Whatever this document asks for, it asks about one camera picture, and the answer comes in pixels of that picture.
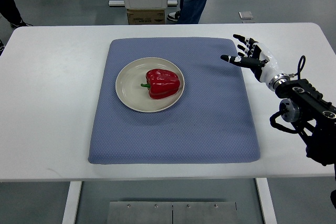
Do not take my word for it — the white table left leg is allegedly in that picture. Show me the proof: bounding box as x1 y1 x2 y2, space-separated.
62 181 82 224

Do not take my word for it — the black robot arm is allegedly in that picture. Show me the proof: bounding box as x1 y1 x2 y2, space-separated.
270 56 335 166

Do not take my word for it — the white table right leg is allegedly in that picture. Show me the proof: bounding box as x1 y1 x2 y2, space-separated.
255 178 277 224

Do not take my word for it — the grey floor plate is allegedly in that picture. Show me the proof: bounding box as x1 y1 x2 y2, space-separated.
238 11 254 20

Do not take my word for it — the blue textured mat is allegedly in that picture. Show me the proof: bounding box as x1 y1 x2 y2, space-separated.
88 37 260 164

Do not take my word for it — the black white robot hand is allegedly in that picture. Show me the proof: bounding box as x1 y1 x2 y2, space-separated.
220 34 290 91

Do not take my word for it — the cream round plate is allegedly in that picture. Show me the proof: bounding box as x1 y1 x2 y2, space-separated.
115 57 185 113

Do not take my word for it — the white table leg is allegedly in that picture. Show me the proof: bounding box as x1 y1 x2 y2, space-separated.
255 178 277 224
62 181 82 224

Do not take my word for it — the red bell pepper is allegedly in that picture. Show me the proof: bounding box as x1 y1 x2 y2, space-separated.
140 69 180 100

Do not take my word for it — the black white sneaker left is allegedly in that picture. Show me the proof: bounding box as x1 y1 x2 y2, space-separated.
1 0 32 29

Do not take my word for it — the cardboard box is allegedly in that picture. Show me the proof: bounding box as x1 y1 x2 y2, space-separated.
127 9 165 25

